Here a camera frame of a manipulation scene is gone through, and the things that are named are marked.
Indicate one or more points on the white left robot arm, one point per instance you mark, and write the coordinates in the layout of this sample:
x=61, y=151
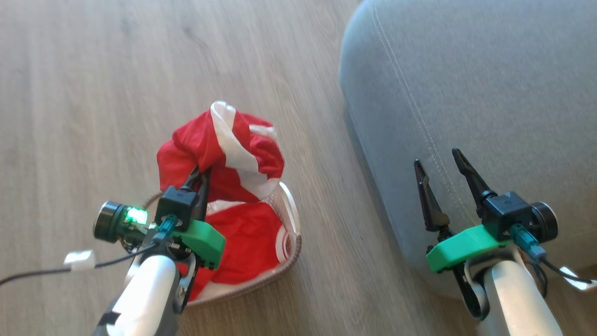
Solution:
x=147, y=298

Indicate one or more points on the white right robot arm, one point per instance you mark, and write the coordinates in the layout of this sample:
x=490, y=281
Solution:
x=513, y=298

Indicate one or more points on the white perforated laundry basket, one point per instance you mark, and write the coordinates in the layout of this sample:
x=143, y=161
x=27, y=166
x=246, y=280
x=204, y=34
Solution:
x=293, y=254

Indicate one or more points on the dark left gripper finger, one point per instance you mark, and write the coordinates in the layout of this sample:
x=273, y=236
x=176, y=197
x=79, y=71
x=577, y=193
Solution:
x=192, y=179
x=204, y=196

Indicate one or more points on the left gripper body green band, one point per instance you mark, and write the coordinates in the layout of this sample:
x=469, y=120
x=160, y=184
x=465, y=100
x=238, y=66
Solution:
x=200, y=240

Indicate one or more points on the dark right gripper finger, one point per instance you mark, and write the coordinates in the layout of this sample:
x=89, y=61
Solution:
x=431, y=205
x=473, y=182

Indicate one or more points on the grey fabric sofa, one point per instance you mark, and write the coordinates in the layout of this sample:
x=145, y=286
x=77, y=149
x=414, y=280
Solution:
x=489, y=93

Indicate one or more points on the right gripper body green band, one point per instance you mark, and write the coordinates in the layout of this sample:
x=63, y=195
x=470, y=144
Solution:
x=466, y=245

